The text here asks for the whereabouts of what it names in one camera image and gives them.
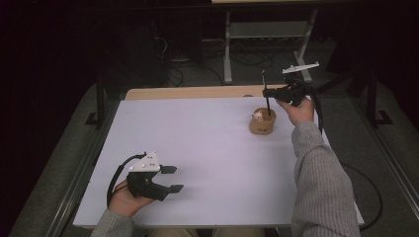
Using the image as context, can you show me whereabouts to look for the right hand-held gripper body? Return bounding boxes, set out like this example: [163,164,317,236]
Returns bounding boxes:
[278,61,320,108]

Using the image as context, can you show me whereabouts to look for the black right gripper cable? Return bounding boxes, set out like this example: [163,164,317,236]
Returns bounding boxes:
[304,80,384,232]

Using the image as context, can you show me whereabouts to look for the black metal stand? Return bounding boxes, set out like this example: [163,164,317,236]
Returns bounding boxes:
[367,67,394,128]
[84,70,108,130]

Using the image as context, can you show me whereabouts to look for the person's right leg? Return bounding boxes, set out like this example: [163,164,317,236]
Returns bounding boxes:
[211,227,266,237]

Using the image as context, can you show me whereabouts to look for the wooden pen holder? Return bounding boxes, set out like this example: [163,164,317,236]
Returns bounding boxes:
[248,107,277,135]

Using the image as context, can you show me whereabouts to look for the person's right hand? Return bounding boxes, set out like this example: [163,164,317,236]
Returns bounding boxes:
[276,97,316,126]

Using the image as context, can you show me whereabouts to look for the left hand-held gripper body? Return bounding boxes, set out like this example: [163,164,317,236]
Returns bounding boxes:
[126,150,173,202]

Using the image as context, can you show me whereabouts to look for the black floor cables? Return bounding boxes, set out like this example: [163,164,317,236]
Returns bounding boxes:
[152,36,275,88]

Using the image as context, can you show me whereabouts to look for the person's left leg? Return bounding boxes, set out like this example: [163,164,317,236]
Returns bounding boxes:
[147,227,200,237]

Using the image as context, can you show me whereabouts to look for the person's left hand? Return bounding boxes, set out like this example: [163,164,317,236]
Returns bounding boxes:
[108,179,156,218]

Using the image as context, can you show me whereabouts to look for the black pen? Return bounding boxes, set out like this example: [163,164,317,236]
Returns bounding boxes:
[261,69,272,117]

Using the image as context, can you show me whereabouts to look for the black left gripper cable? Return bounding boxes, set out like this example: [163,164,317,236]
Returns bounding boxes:
[106,152,148,208]

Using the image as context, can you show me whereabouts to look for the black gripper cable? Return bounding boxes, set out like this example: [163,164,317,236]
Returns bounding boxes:
[304,80,384,232]
[106,152,148,208]

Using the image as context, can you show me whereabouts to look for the metal floor rail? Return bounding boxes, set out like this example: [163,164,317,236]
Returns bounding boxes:
[42,98,121,237]
[350,97,419,211]

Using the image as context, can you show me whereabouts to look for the white metal desk frame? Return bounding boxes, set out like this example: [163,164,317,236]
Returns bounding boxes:
[222,9,319,85]

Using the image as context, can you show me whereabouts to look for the person's leg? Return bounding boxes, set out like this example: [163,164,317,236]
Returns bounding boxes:
[211,227,266,237]
[147,227,200,237]

